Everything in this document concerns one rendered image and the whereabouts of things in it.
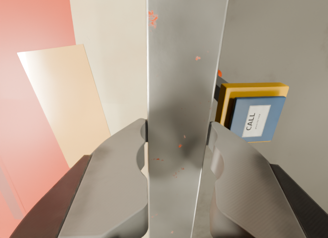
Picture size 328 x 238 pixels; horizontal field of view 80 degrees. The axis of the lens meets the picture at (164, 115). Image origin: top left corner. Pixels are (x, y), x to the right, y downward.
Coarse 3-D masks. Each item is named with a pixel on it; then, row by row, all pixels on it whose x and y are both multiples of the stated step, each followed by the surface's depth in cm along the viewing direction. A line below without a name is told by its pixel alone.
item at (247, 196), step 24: (216, 144) 10; (240, 144) 10; (216, 168) 10; (240, 168) 9; (264, 168) 9; (216, 192) 7; (240, 192) 7; (264, 192) 7; (216, 216) 7; (240, 216) 6; (264, 216) 7; (288, 216) 7
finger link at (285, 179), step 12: (276, 168) 9; (288, 180) 8; (288, 192) 7; (300, 192) 7; (300, 204) 7; (312, 204) 7; (300, 216) 7; (312, 216) 7; (324, 216) 7; (312, 228) 6; (324, 228) 6
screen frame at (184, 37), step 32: (160, 0) 9; (192, 0) 9; (224, 0) 9; (160, 32) 10; (192, 32) 9; (160, 64) 10; (192, 64) 10; (160, 96) 11; (192, 96) 11; (160, 128) 12; (192, 128) 12; (160, 160) 13; (192, 160) 13; (160, 192) 15; (192, 192) 14; (160, 224) 16; (192, 224) 16
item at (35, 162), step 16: (0, 112) 16; (16, 112) 16; (32, 112) 16; (0, 128) 17; (16, 128) 17; (32, 128) 17; (48, 128) 17; (0, 144) 18; (16, 144) 17; (32, 144) 17; (48, 144) 17; (16, 160) 18; (32, 160) 18; (48, 160) 18; (64, 160) 18; (16, 176) 19; (32, 176) 19; (48, 176) 19; (32, 192) 20; (0, 224) 23; (16, 224) 23
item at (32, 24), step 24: (0, 0) 12; (24, 0) 12; (48, 0) 12; (0, 24) 13; (24, 24) 13; (48, 24) 13; (72, 24) 13; (0, 48) 14; (24, 48) 14; (48, 48) 14; (0, 72) 14; (24, 72) 14; (0, 96) 15; (24, 96) 15
